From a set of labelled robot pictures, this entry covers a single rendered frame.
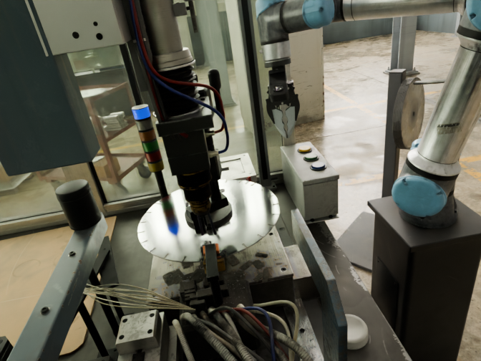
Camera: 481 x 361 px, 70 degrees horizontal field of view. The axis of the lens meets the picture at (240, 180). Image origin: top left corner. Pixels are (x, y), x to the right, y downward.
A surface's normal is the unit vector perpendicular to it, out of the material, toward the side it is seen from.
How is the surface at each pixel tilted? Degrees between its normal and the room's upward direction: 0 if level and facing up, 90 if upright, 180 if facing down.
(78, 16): 90
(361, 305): 0
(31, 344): 0
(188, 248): 0
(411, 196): 98
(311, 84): 90
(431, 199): 97
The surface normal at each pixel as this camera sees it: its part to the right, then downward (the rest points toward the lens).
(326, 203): 0.13, 0.44
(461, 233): -0.14, -0.88
